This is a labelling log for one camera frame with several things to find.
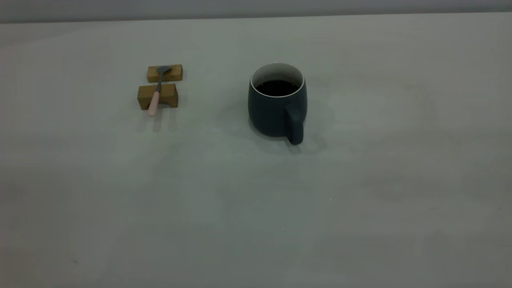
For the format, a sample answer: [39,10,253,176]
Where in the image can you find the dark grey ceramic cup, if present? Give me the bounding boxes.
[248,62,308,145]

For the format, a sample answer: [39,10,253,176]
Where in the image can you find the pink handled metal spoon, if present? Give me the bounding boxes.
[147,65,172,117]

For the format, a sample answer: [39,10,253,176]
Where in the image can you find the dark coffee liquid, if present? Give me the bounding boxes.
[256,80,300,97]

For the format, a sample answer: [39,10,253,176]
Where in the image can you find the notched wooden block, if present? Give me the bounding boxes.
[137,84,179,110]

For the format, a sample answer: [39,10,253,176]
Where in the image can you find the small wooden block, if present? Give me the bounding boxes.
[146,64,183,83]

